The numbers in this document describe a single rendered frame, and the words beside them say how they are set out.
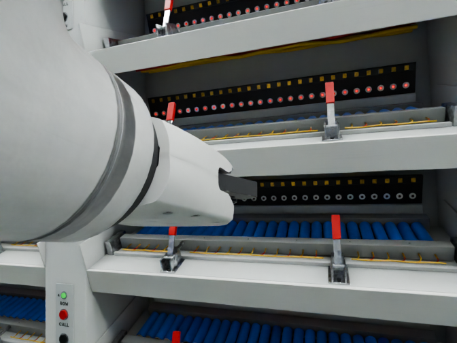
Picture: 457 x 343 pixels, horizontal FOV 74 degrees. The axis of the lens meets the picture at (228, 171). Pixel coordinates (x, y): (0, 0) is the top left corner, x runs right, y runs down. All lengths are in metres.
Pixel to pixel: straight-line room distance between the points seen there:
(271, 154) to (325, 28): 0.20
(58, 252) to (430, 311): 0.60
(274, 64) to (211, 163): 0.53
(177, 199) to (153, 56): 0.44
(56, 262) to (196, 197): 0.52
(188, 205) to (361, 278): 0.36
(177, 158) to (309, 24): 0.39
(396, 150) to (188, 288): 0.37
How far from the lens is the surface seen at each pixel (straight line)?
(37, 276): 0.72
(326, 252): 0.52
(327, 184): 0.60
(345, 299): 0.47
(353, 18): 0.51
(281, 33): 0.51
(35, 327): 0.85
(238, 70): 0.71
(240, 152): 0.46
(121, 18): 0.78
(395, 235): 0.56
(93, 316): 0.66
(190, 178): 0.16
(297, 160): 0.45
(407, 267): 0.51
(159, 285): 0.54
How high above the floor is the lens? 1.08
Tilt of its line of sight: 3 degrees up
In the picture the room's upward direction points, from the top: 2 degrees counter-clockwise
